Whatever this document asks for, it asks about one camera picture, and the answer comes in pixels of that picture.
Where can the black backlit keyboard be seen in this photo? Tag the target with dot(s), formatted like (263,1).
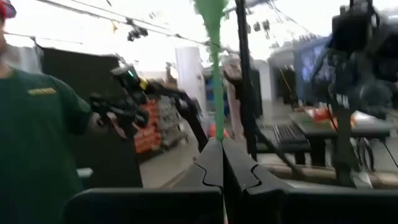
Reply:
(289,133)

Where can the orange storage bins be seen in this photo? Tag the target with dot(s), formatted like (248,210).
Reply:
(147,130)

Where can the black metal table frame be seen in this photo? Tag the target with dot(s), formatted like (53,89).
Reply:
(245,77)

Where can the black partition panel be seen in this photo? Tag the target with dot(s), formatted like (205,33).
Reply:
(77,71)

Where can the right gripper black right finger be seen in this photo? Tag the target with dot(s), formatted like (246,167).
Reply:
(295,208)

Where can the grey storage bins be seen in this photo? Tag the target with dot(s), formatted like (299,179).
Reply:
(172,121)

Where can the grey side desk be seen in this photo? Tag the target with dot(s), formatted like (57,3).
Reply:
(367,126)

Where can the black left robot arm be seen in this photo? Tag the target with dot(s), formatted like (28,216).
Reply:
(373,93)

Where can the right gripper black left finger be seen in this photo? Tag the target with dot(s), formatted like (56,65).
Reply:
(149,208)

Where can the red artificial tulip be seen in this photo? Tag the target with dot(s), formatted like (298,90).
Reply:
(217,93)

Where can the person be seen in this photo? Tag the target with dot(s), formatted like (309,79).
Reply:
(31,140)

